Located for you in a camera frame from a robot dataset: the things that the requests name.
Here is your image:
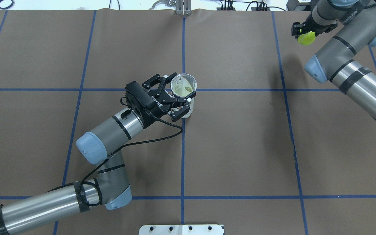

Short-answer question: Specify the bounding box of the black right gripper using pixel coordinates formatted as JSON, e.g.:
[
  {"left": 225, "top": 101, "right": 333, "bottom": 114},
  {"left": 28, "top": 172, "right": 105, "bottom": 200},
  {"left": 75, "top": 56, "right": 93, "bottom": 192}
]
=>
[{"left": 291, "top": 13, "right": 338, "bottom": 39}]

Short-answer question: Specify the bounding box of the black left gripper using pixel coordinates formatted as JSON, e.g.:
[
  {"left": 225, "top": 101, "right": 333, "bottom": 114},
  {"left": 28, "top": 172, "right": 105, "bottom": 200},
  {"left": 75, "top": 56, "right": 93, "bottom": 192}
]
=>
[{"left": 140, "top": 72, "right": 196, "bottom": 122}]

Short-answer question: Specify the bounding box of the yellow tennis ball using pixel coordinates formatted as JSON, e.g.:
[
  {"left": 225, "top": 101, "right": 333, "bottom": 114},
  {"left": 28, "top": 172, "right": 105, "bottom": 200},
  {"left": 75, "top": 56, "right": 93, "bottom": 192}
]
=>
[{"left": 297, "top": 31, "right": 316, "bottom": 46}]

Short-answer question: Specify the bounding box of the tennis ball with black logo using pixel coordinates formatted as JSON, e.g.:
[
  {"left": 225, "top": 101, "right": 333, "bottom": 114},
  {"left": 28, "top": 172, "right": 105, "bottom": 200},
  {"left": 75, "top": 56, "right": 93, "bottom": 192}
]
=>
[{"left": 171, "top": 76, "right": 194, "bottom": 98}]

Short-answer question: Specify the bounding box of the white blue tennis ball can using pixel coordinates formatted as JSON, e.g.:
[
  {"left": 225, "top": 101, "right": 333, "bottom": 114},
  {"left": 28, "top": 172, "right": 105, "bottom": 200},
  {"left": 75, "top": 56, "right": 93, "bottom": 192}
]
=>
[{"left": 170, "top": 73, "right": 197, "bottom": 119}]

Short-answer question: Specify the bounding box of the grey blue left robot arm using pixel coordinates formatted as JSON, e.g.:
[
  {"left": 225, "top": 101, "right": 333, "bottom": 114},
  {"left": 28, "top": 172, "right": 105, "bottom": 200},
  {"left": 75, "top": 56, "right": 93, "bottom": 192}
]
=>
[{"left": 0, "top": 71, "right": 150, "bottom": 232}]

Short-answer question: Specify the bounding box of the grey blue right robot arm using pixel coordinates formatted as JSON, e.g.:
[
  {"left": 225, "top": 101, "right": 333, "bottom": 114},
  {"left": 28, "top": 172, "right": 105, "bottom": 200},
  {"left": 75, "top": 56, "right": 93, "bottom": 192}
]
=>
[{"left": 291, "top": 0, "right": 376, "bottom": 121}]

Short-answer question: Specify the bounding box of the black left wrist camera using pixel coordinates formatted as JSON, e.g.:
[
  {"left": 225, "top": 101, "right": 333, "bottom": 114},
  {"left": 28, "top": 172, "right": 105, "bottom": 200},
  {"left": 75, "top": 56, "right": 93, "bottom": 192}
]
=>
[{"left": 125, "top": 81, "right": 157, "bottom": 129}]

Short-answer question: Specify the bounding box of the silver camera mount bracket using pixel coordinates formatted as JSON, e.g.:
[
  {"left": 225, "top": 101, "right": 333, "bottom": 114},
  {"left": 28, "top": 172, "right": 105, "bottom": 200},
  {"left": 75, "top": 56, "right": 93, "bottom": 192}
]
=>
[{"left": 175, "top": 0, "right": 192, "bottom": 17}]

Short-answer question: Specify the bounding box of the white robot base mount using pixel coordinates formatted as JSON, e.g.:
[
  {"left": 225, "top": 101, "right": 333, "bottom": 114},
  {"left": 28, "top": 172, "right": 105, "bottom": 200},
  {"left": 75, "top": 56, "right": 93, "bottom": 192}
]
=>
[{"left": 138, "top": 224, "right": 225, "bottom": 235}]

